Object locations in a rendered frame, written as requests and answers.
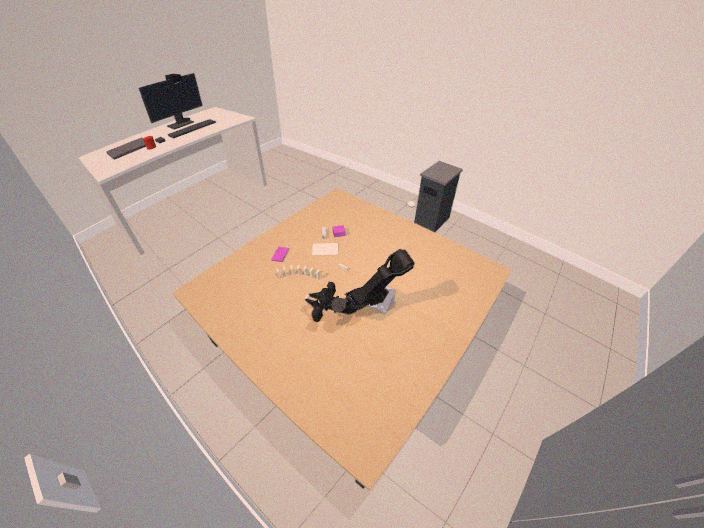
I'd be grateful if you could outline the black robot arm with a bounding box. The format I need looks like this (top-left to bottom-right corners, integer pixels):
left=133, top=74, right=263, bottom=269
left=318, top=249, right=414, bottom=315

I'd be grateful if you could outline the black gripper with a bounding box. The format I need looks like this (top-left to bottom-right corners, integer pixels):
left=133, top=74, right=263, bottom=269
left=304, top=281, right=336, bottom=322

